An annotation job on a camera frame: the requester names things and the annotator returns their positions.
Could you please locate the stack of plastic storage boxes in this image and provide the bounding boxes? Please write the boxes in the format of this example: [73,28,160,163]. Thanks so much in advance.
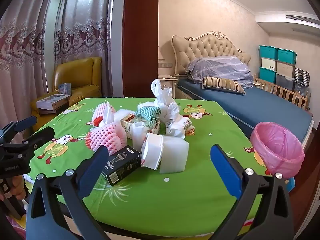
[258,45,298,91]

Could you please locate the green printed tablecloth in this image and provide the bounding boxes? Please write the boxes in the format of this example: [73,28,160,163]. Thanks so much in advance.
[24,97,273,230]

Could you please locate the clear plastic bag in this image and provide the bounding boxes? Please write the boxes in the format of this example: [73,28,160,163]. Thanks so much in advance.
[292,82,308,97]

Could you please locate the yellow leather armchair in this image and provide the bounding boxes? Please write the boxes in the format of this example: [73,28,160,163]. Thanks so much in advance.
[31,57,103,132]

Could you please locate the person's left hand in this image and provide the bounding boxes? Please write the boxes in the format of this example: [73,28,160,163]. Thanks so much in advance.
[0,175,29,202]

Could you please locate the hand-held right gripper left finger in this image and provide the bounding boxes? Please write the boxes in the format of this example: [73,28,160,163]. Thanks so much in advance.
[25,145,110,240]

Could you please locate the lace curtain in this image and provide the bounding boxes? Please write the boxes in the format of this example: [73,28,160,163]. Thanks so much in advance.
[0,0,55,112]
[57,0,113,98]

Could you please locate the ceiling air vent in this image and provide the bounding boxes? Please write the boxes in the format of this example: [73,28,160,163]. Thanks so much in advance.
[285,14,320,22]

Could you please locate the white foam wrap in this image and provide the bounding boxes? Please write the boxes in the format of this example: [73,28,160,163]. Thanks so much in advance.
[141,133,165,171]

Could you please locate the lavender striped quilt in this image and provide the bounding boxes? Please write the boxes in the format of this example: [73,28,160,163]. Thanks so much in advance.
[185,56,254,89]

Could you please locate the checkered bag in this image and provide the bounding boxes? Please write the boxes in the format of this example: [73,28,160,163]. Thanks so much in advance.
[293,67,310,84]

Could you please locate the beige tufted headboard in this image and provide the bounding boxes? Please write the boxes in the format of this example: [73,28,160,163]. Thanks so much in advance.
[171,31,251,77]

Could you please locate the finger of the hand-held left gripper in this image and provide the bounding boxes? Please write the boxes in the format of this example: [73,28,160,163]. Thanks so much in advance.
[23,127,55,153]
[11,116,38,134]

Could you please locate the pink basket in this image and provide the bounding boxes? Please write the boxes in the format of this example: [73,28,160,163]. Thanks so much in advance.
[250,122,305,193]

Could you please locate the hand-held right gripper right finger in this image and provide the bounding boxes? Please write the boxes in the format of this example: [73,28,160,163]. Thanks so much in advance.
[210,144,294,240]

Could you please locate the black product box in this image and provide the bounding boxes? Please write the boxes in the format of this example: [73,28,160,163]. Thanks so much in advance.
[101,145,142,187]

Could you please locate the small blue box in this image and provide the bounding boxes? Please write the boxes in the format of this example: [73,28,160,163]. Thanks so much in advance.
[58,83,72,95]

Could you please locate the flat white box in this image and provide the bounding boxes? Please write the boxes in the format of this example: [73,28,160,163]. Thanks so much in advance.
[36,94,71,111]

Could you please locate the white foam block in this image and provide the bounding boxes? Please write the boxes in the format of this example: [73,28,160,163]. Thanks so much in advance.
[159,135,190,175]

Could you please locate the pink foam fruit net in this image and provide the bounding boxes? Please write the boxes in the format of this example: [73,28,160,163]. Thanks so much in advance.
[86,124,128,155]

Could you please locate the flat snack packet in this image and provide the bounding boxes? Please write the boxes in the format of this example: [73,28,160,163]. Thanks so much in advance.
[121,113,161,140]

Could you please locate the red fruit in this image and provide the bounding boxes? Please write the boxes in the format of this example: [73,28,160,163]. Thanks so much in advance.
[91,101,116,127]

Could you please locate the bed with blue sheet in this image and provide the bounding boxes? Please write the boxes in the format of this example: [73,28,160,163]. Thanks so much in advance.
[175,77,315,151]

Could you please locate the white plastic bag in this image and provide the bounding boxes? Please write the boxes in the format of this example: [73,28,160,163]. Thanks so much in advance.
[150,79,181,120]
[165,105,193,138]

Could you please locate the cream nightstand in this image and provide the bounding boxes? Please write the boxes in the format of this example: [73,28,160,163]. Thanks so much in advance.
[158,74,179,98]

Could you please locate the teal zigzag cloth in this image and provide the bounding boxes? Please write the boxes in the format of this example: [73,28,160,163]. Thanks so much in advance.
[136,106,162,127]

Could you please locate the dark flat box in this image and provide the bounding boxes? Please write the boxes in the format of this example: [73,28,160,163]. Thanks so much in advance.
[39,106,68,116]

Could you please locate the dark wooden panel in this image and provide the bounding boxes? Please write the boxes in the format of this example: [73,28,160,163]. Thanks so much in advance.
[122,0,159,98]

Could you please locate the wooden crib rail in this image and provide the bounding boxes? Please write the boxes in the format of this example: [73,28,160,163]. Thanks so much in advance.
[253,78,311,111]

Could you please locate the striped pillow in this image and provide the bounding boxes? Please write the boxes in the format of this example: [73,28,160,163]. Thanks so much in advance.
[202,77,246,96]

